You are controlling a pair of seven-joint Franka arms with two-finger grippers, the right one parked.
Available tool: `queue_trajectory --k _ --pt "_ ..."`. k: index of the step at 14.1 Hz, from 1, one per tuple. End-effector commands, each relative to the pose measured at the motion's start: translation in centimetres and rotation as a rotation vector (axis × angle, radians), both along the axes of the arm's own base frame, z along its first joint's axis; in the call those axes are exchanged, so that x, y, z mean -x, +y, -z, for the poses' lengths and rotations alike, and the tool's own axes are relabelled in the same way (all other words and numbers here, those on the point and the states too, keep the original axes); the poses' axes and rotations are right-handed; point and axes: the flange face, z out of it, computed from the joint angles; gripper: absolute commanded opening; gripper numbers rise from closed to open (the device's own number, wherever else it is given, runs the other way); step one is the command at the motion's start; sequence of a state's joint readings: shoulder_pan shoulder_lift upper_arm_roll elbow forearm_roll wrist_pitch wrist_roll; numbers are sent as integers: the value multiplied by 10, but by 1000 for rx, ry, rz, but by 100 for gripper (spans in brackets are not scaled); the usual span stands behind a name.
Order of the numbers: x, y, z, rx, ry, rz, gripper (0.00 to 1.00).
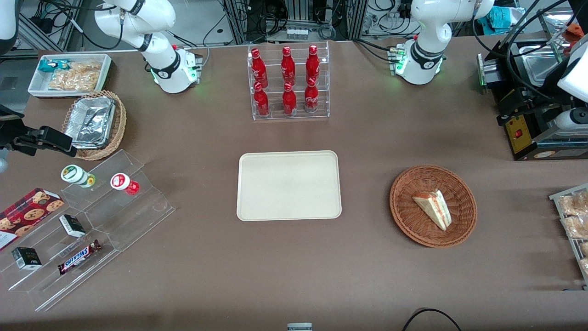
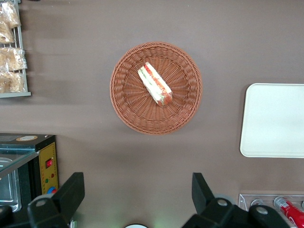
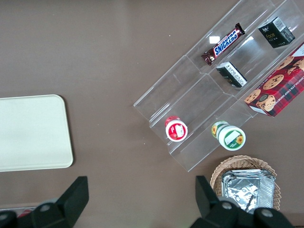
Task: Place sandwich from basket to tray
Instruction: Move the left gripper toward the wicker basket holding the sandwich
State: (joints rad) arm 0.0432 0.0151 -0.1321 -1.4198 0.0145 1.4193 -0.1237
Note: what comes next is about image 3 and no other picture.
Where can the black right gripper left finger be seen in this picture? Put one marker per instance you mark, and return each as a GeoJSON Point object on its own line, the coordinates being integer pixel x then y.
{"type": "Point", "coordinates": [69, 204]}

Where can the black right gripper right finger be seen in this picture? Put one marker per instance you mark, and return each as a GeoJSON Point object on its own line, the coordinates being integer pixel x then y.
{"type": "Point", "coordinates": [209, 209]}

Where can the light wicker basket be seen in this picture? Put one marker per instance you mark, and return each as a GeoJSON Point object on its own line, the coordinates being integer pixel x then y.
{"type": "Point", "coordinates": [240, 162]}

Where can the beige plastic tray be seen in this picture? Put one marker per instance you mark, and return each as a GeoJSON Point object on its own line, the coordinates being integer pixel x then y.
{"type": "Point", "coordinates": [33, 133]}

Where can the aluminium foil container stack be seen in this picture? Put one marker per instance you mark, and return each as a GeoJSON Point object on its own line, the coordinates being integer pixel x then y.
{"type": "Point", "coordinates": [247, 190]}

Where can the green lid sunflower jar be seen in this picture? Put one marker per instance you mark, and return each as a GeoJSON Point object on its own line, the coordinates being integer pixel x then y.
{"type": "Point", "coordinates": [231, 139]}

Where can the red lid white jar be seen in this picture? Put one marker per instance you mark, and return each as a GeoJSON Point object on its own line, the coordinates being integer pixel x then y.
{"type": "Point", "coordinates": [176, 130]}

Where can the clear acrylic tiered stand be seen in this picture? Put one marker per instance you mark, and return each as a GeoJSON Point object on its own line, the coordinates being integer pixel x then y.
{"type": "Point", "coordinates": [197, 99]}

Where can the small black box white label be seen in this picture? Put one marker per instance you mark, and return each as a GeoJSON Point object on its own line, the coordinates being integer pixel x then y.
{"type": "Point", "coordinates": [231, 74]}

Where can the red tartan cookie box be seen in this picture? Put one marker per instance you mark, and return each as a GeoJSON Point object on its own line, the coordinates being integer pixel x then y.
{"type": "Point", "coordinates": [280, 90]}

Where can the Snickers chocolate bar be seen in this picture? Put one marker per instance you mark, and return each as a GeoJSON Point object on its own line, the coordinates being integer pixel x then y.
{"type": "Point", "coordinates": [224, 44]}

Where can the black box with face print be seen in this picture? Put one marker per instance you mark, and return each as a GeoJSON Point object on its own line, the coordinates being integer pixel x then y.
{"type": "Point", "coordinates": [273, 35]}

